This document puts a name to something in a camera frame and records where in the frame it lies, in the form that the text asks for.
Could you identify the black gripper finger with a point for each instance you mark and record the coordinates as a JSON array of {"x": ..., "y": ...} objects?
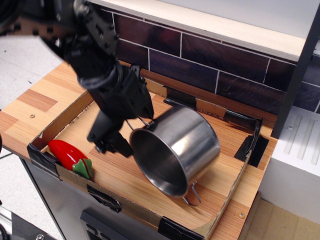
[
  {"x": 146, "y": 116},
  {"x": 113, "y": 143}
]

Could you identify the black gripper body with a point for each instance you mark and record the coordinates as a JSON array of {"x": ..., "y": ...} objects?
[{"x": 120, "y": 96}]

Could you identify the shiny metal pot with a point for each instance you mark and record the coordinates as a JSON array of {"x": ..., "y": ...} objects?
[{"x": 174, "y": 150}]

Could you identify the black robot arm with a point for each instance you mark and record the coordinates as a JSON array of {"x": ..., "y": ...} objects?
[{"x": 76, "y": 33}]

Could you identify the cardboard fence with black tape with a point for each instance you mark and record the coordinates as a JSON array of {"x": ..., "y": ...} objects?
[{"x": 121, "y": 192}]

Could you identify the red chili pepper toy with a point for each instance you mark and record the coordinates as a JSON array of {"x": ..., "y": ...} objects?
[{"x": 71, "y": 158}]

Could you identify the black oven control panel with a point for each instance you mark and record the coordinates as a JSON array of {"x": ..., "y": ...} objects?
[{"x": 100, "y": 227}]

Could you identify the dark brick backsplash panel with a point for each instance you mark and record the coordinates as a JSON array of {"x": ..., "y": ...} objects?
[{"x": 243, "y": 67}]

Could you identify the white ribbed sink drainer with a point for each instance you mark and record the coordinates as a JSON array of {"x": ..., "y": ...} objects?
[{"x": 292, "y": 178}]

